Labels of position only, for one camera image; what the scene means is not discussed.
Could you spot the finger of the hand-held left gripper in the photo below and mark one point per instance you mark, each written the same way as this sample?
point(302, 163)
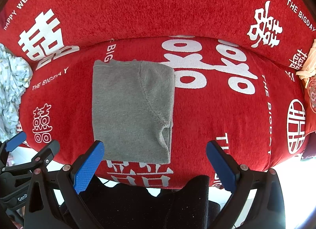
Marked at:
point(49, 151)
point(16, 141)

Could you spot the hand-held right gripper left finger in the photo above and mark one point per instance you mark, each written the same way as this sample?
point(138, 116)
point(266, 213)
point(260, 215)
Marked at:
point(88, 167)

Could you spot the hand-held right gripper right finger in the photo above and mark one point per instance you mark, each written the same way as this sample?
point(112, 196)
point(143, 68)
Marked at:
point(222, 167)

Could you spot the grey knit sweater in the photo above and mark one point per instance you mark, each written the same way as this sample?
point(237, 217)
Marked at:
point(133, 110)

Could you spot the floral patterned cloth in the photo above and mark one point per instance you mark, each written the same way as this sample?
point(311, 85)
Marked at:
point(12, 88)

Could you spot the person's black clothing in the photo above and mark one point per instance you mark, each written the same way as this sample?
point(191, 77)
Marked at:
point(153, 206)

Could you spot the purple cushion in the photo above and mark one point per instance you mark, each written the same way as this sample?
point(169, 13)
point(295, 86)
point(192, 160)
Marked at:
point(310, 147)

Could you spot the red patterned cushion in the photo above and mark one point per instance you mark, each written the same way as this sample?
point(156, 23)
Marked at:
point(311, 95)

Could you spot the beige cloth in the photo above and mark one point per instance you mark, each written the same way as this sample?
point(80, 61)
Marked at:
point(308, 65)

